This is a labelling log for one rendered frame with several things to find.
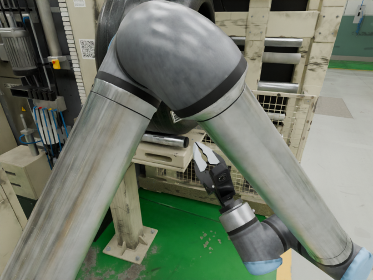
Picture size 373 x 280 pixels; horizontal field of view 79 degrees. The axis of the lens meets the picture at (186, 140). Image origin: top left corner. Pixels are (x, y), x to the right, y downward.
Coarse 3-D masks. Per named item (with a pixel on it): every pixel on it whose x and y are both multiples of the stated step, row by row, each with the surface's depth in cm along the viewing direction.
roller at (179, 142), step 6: (150, 132) 92; (156, 132) 92; (144, 138) 92; (150, 138) 91; (156, 138) 90; (162, 138) 90; (168, 138) 89; (174, 138) 88; (180, 138) 88; (186, 138) 88; (168, 144) 90; (174, 144) 89; (180, 144) 88; (186, 144) 89
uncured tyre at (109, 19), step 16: (112, 0) 66; (128, 0) 65; (144, 0) 63; (176, 0) 63; (192, 0) 66; (208, 0) 80; (112, 16) 65; (208, 16) 91; (96, 32) 70; (112, 32) 65; (96, 48) 69; (96, 64) 73; (160, 112) 72; (160, 128) 82; (176, 128) 80; (192, 128) 91
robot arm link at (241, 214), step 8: (232, 208) 60; (240, 208) 59; (248, 208) 60; (224, 216) 59; (232, 216) 58; (240, 216) 58; (248, 216) 58; (224, 224) 60; (232, 224) 58; (240, 224) 57
